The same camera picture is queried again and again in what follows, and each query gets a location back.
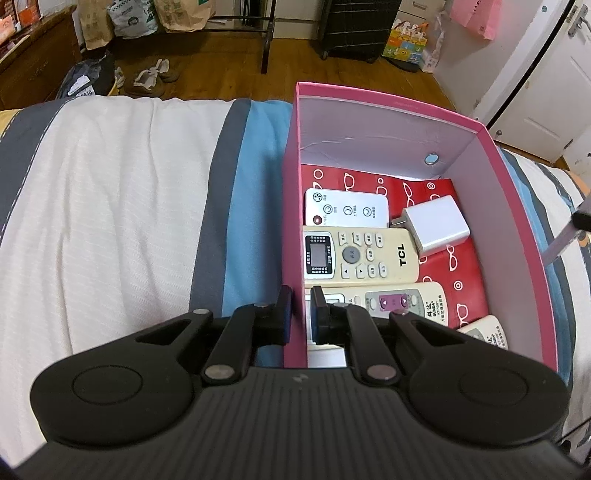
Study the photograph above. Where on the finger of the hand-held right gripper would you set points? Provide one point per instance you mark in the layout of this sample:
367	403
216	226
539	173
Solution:
582	219

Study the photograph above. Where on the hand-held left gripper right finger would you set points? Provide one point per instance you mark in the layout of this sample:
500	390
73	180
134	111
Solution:
316	318

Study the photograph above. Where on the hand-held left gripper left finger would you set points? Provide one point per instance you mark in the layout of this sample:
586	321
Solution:
282	318

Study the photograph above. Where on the cream remote with display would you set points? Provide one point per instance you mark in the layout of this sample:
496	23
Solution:
369	256

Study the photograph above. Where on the cream remote with purple buttons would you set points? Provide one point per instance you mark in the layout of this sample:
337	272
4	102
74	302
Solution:
425	300

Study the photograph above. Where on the small white remote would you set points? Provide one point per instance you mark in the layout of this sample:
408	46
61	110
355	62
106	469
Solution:
346	207

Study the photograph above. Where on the pink cardboard box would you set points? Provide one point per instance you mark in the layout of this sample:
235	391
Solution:
293	194

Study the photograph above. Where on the small cream remote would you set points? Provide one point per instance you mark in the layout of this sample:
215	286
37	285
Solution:
489	332

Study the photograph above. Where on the white charger adapter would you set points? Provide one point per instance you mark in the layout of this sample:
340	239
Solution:
436	226

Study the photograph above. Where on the red glasses-print paper bag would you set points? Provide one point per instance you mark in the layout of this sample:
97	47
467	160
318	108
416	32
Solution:
457	281

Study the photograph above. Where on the white door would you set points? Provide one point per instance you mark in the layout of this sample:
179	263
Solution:
545	78

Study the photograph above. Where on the striped bed sheet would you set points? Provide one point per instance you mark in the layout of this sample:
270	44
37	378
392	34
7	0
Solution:
115	207

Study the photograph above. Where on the clear white plastic bag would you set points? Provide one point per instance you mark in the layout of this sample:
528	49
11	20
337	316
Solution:
436	50

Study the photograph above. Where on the pink paper bag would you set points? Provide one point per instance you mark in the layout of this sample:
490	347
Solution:
478	16

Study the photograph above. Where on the colourful cartoon gift bag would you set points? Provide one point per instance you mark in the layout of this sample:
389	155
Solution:
406	46

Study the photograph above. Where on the white drawer unit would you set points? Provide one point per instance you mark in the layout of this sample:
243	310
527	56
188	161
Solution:
422	11

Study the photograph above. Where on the beige shoe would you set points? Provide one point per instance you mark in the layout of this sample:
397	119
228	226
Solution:
147	81
168	69

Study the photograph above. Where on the black metal rack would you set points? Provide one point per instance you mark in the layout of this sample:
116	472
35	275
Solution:
268	41

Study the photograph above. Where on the black suitcase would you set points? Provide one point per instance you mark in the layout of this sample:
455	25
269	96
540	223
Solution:
360	27

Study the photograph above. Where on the dark grey parcel bag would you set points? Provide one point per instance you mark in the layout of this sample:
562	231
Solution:
90	76

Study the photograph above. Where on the brown paper bag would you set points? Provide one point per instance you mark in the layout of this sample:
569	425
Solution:
94	23
184	14

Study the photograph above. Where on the white printed plastic bag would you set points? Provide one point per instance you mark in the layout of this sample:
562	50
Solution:
134	18

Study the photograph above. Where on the wooden cabinet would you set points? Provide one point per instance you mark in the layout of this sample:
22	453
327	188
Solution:
32	60

